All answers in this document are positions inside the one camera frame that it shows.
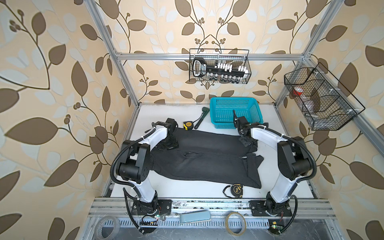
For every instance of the clear tape roll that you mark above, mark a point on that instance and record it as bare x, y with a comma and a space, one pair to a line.
107, 228

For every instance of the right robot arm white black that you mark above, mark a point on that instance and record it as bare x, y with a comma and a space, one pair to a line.
295, 162

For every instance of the side black wire basket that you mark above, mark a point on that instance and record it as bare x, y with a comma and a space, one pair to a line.
327, 104

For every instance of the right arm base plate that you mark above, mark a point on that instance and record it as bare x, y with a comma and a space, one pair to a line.
268, 208

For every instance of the black tape measure with strap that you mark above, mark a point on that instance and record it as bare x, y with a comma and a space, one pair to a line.
236, 191

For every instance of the light blue flat case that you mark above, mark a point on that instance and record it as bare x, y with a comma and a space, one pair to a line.
195, 217

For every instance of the yellow black tape measure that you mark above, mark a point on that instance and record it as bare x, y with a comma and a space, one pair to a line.
188, 125

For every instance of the teal plastic basket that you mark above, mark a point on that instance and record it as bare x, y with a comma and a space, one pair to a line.
222, 111

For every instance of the black trousers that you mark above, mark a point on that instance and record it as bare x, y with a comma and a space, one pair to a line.
203, 156

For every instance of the red white item in basket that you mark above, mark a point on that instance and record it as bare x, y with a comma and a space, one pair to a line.
297, 91

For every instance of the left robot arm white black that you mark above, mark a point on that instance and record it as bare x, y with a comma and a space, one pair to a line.
132, 164

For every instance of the black socket set holder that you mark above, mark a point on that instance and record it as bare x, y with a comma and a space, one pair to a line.
200, 68

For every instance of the small round circuit board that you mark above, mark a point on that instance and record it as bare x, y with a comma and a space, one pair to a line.
275, 227

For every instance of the aluminium frame rail front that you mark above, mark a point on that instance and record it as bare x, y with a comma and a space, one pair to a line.
308, 209

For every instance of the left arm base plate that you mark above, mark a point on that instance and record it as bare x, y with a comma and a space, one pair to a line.
156, 207

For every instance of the rear black wire basket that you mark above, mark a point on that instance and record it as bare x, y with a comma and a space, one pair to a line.
233, 57

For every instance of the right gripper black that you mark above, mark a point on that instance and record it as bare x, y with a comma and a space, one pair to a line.
244, 142

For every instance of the dark green handled tool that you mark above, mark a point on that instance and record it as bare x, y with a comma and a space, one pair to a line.
205, 111

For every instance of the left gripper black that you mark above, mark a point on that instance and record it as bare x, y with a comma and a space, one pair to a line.
162, 147

